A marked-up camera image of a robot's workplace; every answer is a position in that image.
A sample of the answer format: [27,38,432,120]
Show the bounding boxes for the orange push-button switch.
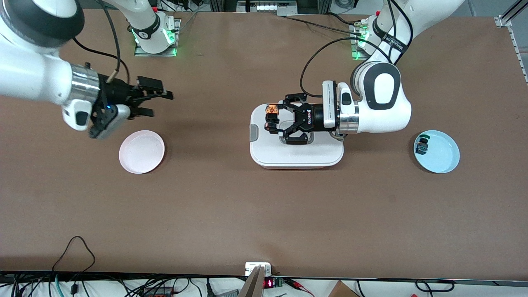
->
[265,104,282,125]

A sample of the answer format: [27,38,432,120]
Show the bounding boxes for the white lidded lunch box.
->
[249,103,344,170]

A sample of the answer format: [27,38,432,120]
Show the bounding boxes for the pink round plate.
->
[119,130,165,174]

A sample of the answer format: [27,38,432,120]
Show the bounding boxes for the light blue round plate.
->
[414,130,460,174]

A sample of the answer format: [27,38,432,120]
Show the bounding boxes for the brown cardboard box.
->
[328,280,360,297]

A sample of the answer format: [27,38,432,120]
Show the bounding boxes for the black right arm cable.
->
[74,0,131,85]

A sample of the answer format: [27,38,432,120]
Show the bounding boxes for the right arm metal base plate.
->
[134,19,181,57]

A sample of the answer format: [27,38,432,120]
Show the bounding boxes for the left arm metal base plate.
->
[350,23,374,61]

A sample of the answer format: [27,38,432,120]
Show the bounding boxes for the black cable across table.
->
[277,14,368,33]

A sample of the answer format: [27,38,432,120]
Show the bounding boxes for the aluminium background frame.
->
[208,0,332,17]

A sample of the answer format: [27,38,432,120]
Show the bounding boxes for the white mount bracket plate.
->
[245,262,272,276]

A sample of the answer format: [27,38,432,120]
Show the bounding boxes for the black looped thin cable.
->
[52,236,96,273]

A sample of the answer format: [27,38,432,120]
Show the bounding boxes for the red clip wires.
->
[285,277,315,297]

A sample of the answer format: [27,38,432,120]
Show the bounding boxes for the aluminium camera mount profile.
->
[238,265,265,297]

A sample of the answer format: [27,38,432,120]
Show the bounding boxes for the black coiled cable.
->
[415,280,455,292]

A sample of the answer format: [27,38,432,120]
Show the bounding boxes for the aluminium rail with bracket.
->
[494,0,528,85]

